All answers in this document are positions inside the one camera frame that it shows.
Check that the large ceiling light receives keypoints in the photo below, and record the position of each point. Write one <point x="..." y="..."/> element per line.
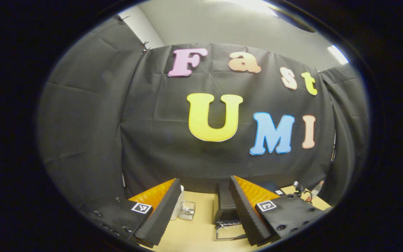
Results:
<point x="257" y="5"/>

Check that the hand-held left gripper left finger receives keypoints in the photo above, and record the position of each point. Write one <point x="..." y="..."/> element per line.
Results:
<point x="166" y="213"/>

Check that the small ceiling light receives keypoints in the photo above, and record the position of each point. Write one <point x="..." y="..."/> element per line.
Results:
<point x="338" y="55"/>

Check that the black electric oven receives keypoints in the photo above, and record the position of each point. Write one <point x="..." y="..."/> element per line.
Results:
<point x="224" y="203"/>

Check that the black backdrop cloth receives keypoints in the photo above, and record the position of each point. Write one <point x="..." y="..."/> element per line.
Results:
<point x="152" y="140"/>

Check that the small clear bottle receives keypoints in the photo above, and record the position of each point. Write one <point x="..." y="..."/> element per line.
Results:
<point x="317" y="189"/>

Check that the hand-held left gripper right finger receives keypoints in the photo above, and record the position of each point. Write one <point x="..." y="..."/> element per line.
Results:
<point x="245" y="210"/>

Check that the white toaster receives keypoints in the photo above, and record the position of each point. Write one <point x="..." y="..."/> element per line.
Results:
<point x="179" y="199"/>

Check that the clear glass cup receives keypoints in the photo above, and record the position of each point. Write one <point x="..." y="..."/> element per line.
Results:
<point x="186" y="211"/>

